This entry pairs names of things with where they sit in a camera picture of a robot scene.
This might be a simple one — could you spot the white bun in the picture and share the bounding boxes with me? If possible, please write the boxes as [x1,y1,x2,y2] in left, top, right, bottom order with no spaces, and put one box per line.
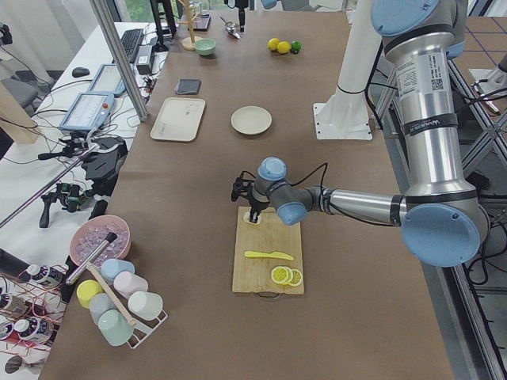
[242,211,262,226]

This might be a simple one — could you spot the green plastic cup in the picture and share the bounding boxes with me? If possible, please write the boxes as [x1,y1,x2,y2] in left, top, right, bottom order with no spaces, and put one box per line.
[97,310,134,347]

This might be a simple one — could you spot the cream rectangular tray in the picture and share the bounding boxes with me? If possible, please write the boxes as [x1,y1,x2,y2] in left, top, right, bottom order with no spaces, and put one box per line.
[150,97,206,143]

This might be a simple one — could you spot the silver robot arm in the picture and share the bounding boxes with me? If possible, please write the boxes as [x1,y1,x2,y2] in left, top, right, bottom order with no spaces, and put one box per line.
[223,0,315,32]
[231,1,490,268]

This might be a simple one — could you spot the yellow plastic knife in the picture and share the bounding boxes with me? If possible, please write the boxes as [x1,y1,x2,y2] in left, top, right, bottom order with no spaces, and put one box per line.
[244,250,294,261]

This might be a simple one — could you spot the wooden glass stand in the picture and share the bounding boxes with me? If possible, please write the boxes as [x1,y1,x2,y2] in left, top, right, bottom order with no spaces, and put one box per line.
[178,0,202,51]

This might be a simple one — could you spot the lemon slices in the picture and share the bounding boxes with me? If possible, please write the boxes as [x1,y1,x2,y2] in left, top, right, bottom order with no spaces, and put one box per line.
[270,266,303,287]

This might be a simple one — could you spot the green lime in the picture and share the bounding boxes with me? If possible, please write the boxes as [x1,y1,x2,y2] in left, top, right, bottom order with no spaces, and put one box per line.
[291,40,302,54]

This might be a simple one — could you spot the cream round plate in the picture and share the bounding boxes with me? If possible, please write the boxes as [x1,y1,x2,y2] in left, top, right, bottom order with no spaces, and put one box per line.
[231,105,273,135]

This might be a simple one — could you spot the small labelled bottle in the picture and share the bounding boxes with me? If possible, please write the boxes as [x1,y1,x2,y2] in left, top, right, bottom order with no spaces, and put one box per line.
[26,264,64,288]

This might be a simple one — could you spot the wooden rack handle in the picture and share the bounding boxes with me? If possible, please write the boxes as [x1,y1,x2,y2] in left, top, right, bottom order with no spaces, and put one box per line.
[86,263,136,326]

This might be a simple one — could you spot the grey plastic cup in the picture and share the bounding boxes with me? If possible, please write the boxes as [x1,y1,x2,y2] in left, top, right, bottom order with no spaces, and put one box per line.
[89,293,116,325]

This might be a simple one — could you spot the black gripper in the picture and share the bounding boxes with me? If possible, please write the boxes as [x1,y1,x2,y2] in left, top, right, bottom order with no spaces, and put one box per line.
[223,0,250,32]
[231,171,269,224]

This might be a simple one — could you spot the black computer mouse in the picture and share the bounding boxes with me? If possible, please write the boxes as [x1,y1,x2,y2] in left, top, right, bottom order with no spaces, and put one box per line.
[71,66,90,78]

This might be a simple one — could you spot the pink ice bowl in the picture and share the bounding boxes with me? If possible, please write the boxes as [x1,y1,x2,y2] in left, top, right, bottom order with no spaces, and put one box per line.
[70,215,131,267]

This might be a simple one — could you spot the wooden cutting board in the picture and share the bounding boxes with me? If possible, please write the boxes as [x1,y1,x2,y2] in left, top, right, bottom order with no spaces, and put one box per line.
[232,207,304,295]

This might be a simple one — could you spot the pink plastic cup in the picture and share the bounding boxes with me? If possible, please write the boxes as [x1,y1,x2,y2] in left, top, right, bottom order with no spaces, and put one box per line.
[113,271,148,298]

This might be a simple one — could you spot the blue plastic cup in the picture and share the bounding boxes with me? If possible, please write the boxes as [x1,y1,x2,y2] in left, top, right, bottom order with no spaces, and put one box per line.
[101,259,135,284]

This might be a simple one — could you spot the blue teach pendant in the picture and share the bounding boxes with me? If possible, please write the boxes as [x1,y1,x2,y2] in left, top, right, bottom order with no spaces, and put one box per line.
[59,92,115,131]
[88,63,126,97]

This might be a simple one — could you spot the mint green bowl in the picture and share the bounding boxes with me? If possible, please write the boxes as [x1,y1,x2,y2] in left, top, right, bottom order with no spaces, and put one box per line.
[194,38,216,56]

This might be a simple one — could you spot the yellow plastic cup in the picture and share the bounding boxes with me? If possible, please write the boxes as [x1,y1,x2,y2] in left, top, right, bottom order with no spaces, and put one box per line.
[76,279,104,309]

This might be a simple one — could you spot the black keyboard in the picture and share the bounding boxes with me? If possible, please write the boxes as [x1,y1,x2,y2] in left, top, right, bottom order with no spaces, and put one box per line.
[120,28,143,63]

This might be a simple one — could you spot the metal scoop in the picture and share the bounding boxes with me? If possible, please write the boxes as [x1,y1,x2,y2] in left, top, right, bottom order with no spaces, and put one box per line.
[219,16,242,40]

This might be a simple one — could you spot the aluminium frame post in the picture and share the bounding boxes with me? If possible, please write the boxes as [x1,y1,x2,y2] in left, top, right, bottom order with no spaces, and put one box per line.
[90,0,148,122]

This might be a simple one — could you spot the white plastic cup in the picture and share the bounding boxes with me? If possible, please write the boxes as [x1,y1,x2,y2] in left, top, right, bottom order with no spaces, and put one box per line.
[128,291,163,321]

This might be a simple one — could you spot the grey folded cloth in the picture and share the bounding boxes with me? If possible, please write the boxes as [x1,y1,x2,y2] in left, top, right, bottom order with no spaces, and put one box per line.
[174,78,201,95]

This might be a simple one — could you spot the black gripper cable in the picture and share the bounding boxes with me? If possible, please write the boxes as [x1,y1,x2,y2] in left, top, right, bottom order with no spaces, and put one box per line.
[287,161,330,189]

